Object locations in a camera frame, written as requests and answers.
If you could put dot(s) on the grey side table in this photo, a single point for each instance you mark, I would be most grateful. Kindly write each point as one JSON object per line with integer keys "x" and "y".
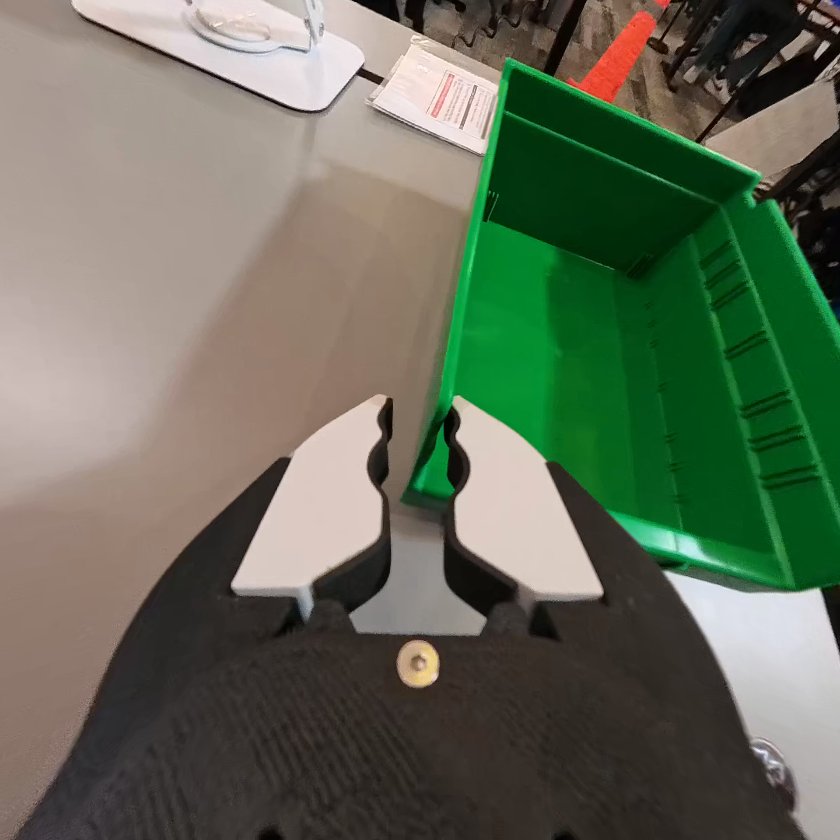
{"x": 774, "y": 131}

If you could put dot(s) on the white monitor stand base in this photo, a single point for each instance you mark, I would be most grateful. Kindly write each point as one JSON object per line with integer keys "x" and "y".
{"x": 295, "y": 72}

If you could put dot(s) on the green plastic bin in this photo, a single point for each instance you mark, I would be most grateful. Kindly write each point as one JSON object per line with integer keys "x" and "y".
{"x": 577, "y": 367}

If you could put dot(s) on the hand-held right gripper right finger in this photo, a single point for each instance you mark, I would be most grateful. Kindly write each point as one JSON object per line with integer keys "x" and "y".
{"x": 518, "y": 518}

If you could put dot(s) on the black pole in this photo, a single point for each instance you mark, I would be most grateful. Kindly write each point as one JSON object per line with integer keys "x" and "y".
{"x": 565, "y": 36}

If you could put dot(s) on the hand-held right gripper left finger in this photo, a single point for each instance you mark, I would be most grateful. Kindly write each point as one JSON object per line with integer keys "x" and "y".
{"x": 321, "y": 512}

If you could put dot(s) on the silver round desk fastener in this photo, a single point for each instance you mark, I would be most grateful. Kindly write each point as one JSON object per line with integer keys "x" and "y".
{"x": 773, "y": 771}

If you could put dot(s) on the bagged paper instruction sheet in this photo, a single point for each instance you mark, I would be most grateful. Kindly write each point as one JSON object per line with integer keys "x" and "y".
{"x": 426, "y": 92}

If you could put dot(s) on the grey desk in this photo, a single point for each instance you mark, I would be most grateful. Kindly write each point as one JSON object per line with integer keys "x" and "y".
{"x": 164, "y": 295}

